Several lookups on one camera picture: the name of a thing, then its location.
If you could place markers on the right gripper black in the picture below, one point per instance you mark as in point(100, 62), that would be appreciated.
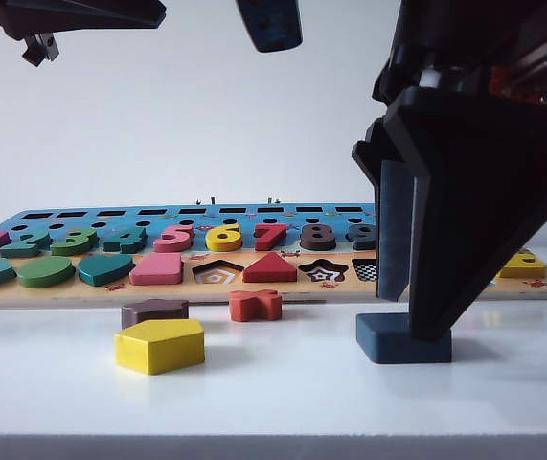
point(469, 38)

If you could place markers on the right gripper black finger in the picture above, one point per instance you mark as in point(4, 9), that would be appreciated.
point(469, 191)
point(395, 230)

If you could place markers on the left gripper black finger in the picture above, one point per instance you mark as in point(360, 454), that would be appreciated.
point(76, 14)
point(273, 24)

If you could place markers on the dark blue wooden square block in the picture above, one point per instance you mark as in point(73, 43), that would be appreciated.
point(383, 345)

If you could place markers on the dark blue wooden number nine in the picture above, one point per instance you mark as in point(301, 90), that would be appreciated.
point(361, 244)

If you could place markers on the brown wooden number eight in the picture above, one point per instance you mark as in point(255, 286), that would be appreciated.
point(307, 244)

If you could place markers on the yellow wooden math sign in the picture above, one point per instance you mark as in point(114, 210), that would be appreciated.
point(527, 272)

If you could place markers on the red wooden number seven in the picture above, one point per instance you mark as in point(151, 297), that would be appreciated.
point(273, 242)

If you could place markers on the red wooden triangle block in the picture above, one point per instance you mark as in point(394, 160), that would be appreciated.
point(270, 270)

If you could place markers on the orange wooden cross block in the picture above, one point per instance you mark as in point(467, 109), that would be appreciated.
point(254, 309)

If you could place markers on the yellow wooden number six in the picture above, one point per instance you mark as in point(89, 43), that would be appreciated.
point(222, 245)

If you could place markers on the pink wooden number five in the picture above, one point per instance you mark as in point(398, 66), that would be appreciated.
point(172, 245)

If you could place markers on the green wooden number three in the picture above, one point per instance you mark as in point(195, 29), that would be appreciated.
point(74, 247)

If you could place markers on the dark green wooden number four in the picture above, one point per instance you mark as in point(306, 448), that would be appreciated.
point(129, 245)

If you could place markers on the teal wooden number two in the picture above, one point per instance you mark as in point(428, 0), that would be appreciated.
point(29, 247)

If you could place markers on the pink wooden trapezoid block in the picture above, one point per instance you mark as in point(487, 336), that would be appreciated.
point(155, 270)

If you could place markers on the brown wooden star block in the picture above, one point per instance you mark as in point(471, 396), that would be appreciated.
point(153, 311)

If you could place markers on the teal wooden heart block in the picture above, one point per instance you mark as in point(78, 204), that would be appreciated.
point(105, 270)

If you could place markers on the green wooden oval block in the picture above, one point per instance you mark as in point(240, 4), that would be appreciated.
point(45, 273)

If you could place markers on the yellow wooden pentagon block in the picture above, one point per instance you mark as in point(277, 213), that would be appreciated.
point(158, 350)

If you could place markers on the wooden number shape puzzle board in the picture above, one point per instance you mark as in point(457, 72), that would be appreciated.
point(86, 293)

